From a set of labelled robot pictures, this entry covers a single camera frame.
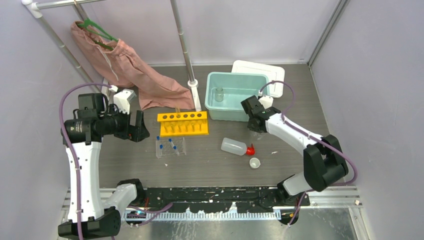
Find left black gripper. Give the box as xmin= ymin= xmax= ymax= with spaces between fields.
xmin=98 ymin=103 xmax=149 ymax=142

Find large clear test tube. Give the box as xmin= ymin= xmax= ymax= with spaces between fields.
xmin=175 ymin=106 xmax=181 ymax=118

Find small clear tube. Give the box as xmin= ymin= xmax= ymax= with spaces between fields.
xmin=173 ymin=145 xmax=180 ymax=156

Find white squeeze bottle red cap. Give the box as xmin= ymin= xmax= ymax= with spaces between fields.
xmin=221 ymin=137 xmax=256 ymax=156

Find small glass flask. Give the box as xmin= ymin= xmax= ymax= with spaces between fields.
xmin=214 ymin=87 xmax=225 ymax=103

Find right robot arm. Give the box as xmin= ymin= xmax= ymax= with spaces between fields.
xmin=241 ymin=95 xmax=349 ymax=206

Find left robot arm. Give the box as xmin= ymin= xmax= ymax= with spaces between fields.
xmin=58 ymin=89 xmax=150 ymax=240

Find white bin lid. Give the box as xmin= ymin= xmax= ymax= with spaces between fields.
xmin=231 ymin=60 xmax=286 ymax=99

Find clear well plate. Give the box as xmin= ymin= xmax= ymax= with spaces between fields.
xmin=160 ymin=137 xmax=187 ymax=159

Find teal plastic bin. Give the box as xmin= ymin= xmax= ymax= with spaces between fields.
xmin=204 ymin=71 xmax=268 ymax=122

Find small white cup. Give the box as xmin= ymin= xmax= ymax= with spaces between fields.
xmin=249 ymin=157 xmax=261 ymax=169

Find yellow test tube rack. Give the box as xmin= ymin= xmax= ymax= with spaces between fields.
xmin=156 ymin=111 xmax=209 ymax=137

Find pink cloth garment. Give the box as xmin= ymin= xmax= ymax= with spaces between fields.
xmin=70 ymin=22 xmax=195 ymax=110

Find green clothes hanger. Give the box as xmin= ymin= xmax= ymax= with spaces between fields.
xmin=75 ymin=18 xmax=119 ymax=51

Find metal clothes rack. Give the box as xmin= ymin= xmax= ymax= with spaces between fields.
xmin=21 ymin=0 xmax=202 ymax=112

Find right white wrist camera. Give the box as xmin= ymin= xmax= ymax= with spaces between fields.
xmin=258 ymin=95 xmax=274 ymax=109

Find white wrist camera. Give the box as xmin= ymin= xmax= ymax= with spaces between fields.
xmin=109 ymin=85 xmax=136 ymax=115
xmin=258 ymin=95 xmax=274 ymax=109

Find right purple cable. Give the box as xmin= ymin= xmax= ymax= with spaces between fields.
xmin=258 ymin=80 xmax=359 ymax=228

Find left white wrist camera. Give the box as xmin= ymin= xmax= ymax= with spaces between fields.
xmin=109 ymin=85 xmax=136 ymax=115

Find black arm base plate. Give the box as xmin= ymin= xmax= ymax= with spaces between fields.
xmin=130 ymin=186 xmax=310 ymax=214

